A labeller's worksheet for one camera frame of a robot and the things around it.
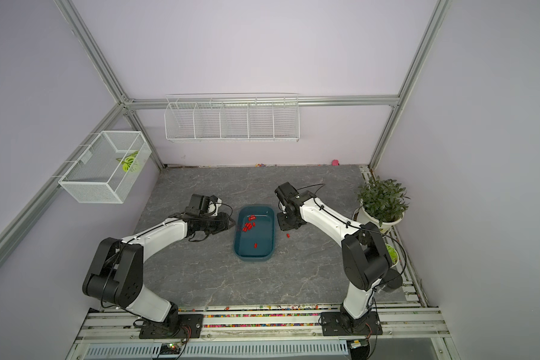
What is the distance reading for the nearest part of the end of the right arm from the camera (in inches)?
25.3

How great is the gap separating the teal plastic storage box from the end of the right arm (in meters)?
0.14

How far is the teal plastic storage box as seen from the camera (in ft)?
3.00
